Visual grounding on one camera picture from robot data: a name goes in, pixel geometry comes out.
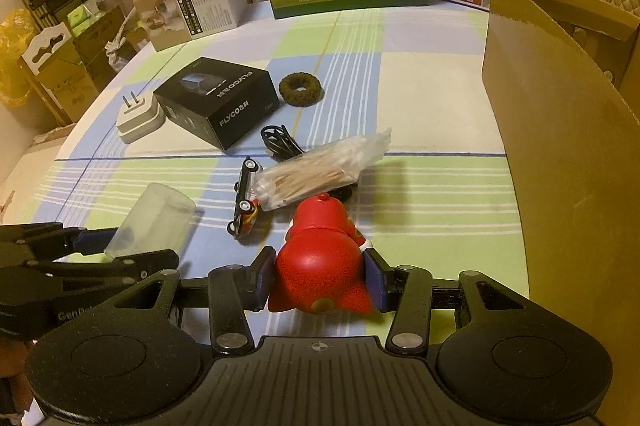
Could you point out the green tissue box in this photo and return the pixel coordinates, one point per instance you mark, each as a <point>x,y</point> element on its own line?
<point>85,16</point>

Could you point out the black product box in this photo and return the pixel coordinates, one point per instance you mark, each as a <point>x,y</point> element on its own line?
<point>220,101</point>

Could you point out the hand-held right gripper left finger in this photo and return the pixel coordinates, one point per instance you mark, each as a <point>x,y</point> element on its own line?
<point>262,278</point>

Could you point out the brown cardboard box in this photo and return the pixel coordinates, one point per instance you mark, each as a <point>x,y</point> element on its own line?
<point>550,156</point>

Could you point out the toy car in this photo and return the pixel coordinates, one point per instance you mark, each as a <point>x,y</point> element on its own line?
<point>245,201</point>

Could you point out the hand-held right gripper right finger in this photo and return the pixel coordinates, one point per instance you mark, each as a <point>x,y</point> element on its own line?
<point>377,281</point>

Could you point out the checked tablecloth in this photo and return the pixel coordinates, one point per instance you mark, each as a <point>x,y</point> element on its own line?
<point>425,106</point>

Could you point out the bag of cotton swabs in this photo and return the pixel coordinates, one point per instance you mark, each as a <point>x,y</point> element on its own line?
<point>320,166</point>

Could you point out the plain cardboard carton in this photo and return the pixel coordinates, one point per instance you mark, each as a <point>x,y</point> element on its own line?
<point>102,46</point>

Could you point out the red toy figure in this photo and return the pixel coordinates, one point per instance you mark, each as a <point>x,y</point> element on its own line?
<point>320,256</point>

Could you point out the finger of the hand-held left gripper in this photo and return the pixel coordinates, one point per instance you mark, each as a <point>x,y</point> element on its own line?
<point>97,240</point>
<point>145,262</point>

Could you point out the clear plastic cup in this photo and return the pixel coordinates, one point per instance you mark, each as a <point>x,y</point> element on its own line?
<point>155,216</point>

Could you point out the yellow plastic bag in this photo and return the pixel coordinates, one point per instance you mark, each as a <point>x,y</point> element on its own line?
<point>12,51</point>

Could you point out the white plug charger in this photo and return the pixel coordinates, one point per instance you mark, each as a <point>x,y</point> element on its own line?
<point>137,121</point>

